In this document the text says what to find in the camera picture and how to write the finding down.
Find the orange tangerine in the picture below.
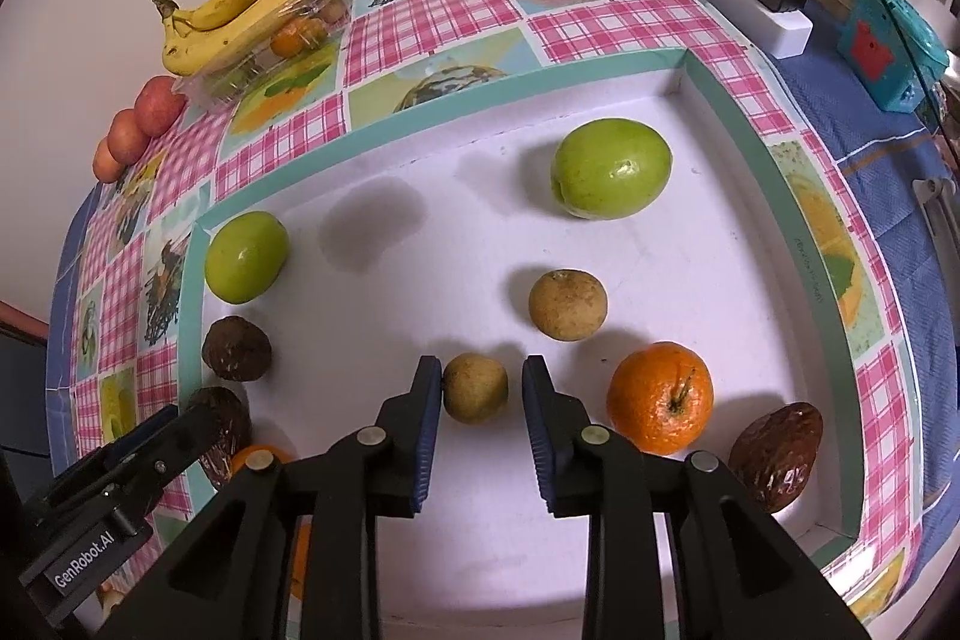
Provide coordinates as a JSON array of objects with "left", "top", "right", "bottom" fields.
[
  {"left": 290, "top": 518, "right": 313, "bottom": 599},
  {"left": 231, "top": 443, "right": 295, "bottom": 476}
]

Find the dark brown date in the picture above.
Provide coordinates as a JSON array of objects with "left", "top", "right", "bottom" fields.
[
  {"left": 202, "top": 315, "right": 274, "bottom": 383},
  {"left": 187, "top": 385, "right": 252, "bottom": 491},
  {"left": 727, "top": 401, "right": 823, "bottom": 513}
]

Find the orange tangerine tray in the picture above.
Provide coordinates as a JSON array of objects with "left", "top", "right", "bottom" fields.
[{"left": 605, "top": 341, "right": 715, "bottom": 456}]

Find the brown longan fruit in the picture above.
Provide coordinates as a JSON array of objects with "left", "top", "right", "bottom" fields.
[
  {"left": 529, "top": 269, "right": 608, "bottom": 341},
  {"left": 443, "top": 353, "right": 509, "bottom": 425}
]

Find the small green jujube fruit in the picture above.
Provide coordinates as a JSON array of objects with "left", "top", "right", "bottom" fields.
[{"left": 205, "top": 211, "right": 290, "bottom": 304}]

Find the large green jujube fruit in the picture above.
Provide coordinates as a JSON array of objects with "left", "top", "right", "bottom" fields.
[{"left": 550, "top": 117, "right": 674, "bottom": 221}]

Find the white tray teal rim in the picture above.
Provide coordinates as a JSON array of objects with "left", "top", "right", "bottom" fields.
[{"left": 175, "top": 47, "right": 866, "bottom": 634}]

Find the small orange peach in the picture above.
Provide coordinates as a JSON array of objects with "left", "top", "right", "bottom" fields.
[{"left": 91, "top": 138, "right": 125, "bottom": 184}]

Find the medium red apple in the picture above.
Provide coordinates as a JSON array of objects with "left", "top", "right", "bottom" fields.
[{"left": 106, "top": 109, "right": 149, "bottom": 166}]

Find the large red apple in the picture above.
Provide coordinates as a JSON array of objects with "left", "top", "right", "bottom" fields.
[{"left": 133, "top": 76, "right": 187, "bottom": 138}]

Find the smartphone on stand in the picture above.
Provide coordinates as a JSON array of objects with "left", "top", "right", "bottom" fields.
[{"left": 911, "top": 177, "right": 960, "bottom": 325}]

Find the lower yellow banana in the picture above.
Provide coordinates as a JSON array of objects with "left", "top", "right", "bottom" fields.
[{"left": 151, "top": 0, "right": 291, "bottom": 76}]

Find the tangerine inside plastic container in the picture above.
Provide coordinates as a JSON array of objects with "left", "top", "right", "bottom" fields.
[{"left": 270, "top": 21, "right": 311, "bottom": 58}]

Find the white power strip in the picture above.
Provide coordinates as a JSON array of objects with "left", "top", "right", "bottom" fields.
[{"left": 708, "top": 0, "right": 814, "bottom": 60}]

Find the clear plastic fruit container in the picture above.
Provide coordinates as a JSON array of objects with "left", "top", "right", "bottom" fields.
[{"left": 163, "top": 0, "right": 353, "bottom": 110}]

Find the teal plastic toy box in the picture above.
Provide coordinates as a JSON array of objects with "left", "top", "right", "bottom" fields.
[{"left": 836, "top": 0, "right": 949, "bottom": 113}]

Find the pink checkered fruit tablecloth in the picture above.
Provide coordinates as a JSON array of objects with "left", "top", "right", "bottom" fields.
[{"left": 46, "top": 0, "right": 926, "bottom": 617}]

